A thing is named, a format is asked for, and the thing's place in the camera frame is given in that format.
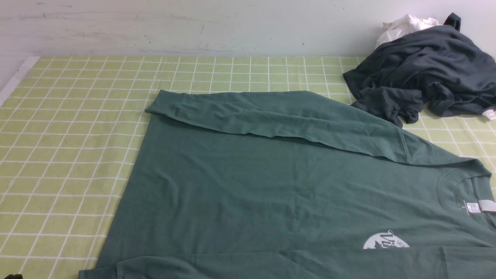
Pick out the white crumpled cloth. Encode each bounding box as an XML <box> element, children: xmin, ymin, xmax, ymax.
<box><xmin>375</xmin><ymin>14</ymin><xmax>440</xmax><ymax>49</ymax></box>

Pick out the green long-sleeved shirt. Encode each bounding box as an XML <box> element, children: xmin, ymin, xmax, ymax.
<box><xmin>79</xmin><ymin>90</ymin><xmax>496</xmax><ymax>279</ymax></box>

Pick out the green checkered tablecloth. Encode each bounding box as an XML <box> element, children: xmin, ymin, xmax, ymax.
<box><xmin>1</xmin><ymin>56</ymin><xmax>495</xmax><ymax>279</ymax></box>

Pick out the dark grey crumpled garment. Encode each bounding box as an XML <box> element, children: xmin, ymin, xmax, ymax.
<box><xmin>343</xmin><ymin>14</ymin><xmax>496</xmax><ymax>127</ymax></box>

